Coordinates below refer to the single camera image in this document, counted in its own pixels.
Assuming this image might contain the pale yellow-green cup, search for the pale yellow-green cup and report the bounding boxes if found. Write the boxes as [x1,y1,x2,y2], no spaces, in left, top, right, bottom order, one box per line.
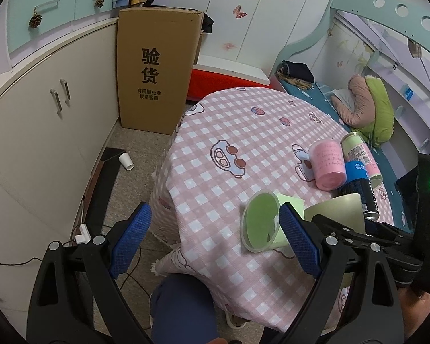
[303,192,368,289]

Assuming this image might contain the light green plastic cup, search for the light green plastic cup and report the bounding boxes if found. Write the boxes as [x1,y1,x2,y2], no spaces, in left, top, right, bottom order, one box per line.
[241,191,304,253]

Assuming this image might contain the white paper cup on floor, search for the white paper cup on floor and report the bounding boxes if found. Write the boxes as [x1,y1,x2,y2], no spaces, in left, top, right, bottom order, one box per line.
[118,152,134,171]

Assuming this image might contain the white power adapter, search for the white power adapter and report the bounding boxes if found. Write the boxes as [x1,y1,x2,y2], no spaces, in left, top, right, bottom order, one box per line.
[74,223,91,245]

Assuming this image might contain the dark blue trouser leg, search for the dark blue trouser leg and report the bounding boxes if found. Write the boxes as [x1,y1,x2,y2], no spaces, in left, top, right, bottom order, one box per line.
[150,274,220,344]

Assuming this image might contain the blue black CoolTowel can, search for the blue black CoolTowel can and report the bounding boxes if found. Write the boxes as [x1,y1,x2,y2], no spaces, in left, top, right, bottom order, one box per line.
[338,161,379,221]

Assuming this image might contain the pink cylindrical can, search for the pink cylindrical can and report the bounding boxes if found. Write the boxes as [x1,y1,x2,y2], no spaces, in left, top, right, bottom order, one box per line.
[308,139,346,191]

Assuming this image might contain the pink green labelled can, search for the pink green labelled can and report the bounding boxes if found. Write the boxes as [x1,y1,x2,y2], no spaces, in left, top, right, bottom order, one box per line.
[341,132,383,189]

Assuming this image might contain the pink checkered tablecloth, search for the pink checkered tablecloth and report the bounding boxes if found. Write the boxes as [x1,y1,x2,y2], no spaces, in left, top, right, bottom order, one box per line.
[150,85,348,331]

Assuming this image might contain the pink pillow on bed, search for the pink pillow on bed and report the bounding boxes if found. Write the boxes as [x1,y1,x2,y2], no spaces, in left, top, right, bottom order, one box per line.
[331,75,375,129]

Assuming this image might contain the teal patterned bed mattress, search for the teal patterned bed mattress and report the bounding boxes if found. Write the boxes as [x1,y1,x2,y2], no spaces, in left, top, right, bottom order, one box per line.
[274,79,412,232]

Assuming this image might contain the folded dark clothes on bed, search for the folded dark clothes on bed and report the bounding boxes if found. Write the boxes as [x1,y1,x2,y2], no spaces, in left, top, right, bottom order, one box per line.
[276,60,315,90]

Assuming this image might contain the red storage box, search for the red storage box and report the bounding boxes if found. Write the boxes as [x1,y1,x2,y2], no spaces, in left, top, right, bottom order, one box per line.
[187,69,270,102]

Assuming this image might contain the white board on red box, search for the white board on red box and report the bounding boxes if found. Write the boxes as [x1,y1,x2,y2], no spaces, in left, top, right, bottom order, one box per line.
[193,54,270,85]

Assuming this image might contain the large brown cardboard box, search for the large brown cardboard box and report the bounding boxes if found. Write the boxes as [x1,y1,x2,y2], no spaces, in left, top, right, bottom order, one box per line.
[116,7,204,135]

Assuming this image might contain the mint green drawer unit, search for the mint green drawer unit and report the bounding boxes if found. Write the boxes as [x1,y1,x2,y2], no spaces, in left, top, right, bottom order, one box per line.
[7,0,113,53]

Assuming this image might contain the black cable on floor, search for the black cable on floor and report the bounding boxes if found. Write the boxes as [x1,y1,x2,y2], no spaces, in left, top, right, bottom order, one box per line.
[0,221,151,298]

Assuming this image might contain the cream cabinet with handles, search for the cream cabinet with handles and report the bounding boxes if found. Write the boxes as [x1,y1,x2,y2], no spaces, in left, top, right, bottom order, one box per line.
[0,19,119,333]

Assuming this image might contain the mint bunk bed frame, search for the mint bunk bed frame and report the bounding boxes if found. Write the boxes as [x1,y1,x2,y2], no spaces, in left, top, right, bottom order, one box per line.
[271,0,430,155]

